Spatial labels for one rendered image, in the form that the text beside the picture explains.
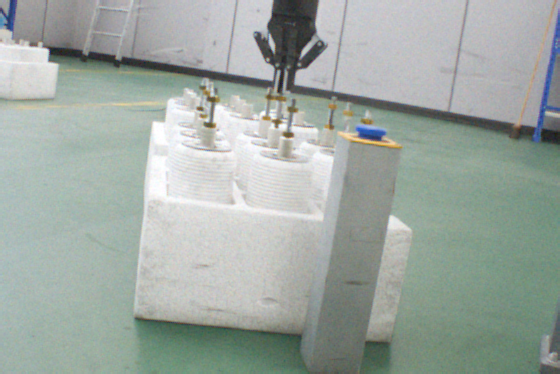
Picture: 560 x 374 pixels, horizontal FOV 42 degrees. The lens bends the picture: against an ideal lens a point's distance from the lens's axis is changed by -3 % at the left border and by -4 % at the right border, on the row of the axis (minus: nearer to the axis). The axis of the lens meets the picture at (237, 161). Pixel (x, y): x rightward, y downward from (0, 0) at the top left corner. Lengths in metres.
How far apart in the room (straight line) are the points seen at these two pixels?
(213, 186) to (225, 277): 0.13
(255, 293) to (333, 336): 0.16
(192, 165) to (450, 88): 6.54
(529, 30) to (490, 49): 0.40
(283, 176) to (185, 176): 0.14
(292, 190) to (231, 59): 7.10
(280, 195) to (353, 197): 0.18
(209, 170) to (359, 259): 0.26
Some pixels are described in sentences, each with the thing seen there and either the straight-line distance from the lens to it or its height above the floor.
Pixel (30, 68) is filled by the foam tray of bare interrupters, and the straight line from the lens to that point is 3.80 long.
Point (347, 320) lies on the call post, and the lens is 1.00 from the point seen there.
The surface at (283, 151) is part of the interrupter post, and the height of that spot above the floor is 0.26.
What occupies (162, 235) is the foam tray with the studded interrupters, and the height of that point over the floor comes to 0.13.
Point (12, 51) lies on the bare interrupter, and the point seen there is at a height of 0.23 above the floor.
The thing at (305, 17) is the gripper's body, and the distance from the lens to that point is 1.23.
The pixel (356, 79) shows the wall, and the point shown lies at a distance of 7.73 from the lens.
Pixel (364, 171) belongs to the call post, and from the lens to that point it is 0.95.
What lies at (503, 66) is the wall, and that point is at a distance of 7.51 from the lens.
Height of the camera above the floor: 0.41
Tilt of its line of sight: 9 degrees down
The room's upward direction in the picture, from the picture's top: 9 degrees clockwise
